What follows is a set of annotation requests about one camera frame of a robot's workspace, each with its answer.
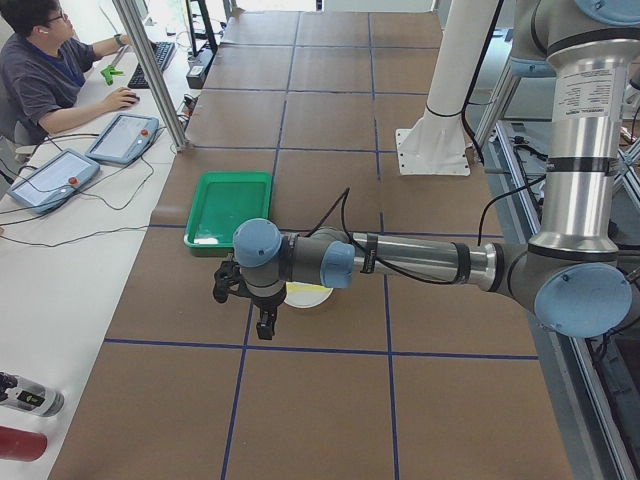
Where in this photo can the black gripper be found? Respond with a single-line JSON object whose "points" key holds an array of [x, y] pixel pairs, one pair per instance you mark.
{"points": [[265, 303]]}

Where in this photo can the white round plate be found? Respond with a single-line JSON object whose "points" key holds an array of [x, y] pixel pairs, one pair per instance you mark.
{"points": [[306, 299]]}

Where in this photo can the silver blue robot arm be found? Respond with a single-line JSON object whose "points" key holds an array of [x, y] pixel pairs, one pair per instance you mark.
{"points": [[567, 274]]}

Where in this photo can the green plastic tray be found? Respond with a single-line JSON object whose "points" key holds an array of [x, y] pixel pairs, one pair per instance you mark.
{"points": [[222, 201]]}

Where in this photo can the far blue teach pendant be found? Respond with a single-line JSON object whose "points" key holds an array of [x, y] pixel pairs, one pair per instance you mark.
{"points": [[124, 139]]}

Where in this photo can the blue teach pendant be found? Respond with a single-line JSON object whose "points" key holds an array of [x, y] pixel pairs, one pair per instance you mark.
{"points": [[52, 184], [124, 139]]}

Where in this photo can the white central pillar with base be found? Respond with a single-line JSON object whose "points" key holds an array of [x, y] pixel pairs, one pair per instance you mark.
{"points": [[436, 144]]}

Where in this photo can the near blue teach pendant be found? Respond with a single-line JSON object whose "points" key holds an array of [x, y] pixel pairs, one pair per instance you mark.
{"points": [[52, 184]]}

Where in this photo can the black desktop box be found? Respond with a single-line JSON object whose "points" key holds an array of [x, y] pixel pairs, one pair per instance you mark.
{"points": [[199, 66]]}

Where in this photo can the clear water bottle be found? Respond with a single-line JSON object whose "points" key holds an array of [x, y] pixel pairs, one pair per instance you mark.
{"points": [[21, 394]]}

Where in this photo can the red bottle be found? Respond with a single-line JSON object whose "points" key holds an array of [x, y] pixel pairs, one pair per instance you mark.
{"points": [[21, 445]]}

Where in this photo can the green plastic clamp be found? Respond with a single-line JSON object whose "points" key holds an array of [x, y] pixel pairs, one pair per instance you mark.
{"points": [[109, 73]]}

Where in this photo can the seated person in grey shirt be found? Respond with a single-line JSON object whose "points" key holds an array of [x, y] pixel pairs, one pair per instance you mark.
{"points": [[43, 69]]}

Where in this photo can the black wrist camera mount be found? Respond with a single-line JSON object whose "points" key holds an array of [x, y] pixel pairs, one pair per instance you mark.
{"points": [[228, 280]]}

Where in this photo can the aluminium frame post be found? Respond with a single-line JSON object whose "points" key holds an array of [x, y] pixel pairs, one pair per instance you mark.
{"points": [[127, 12]]}

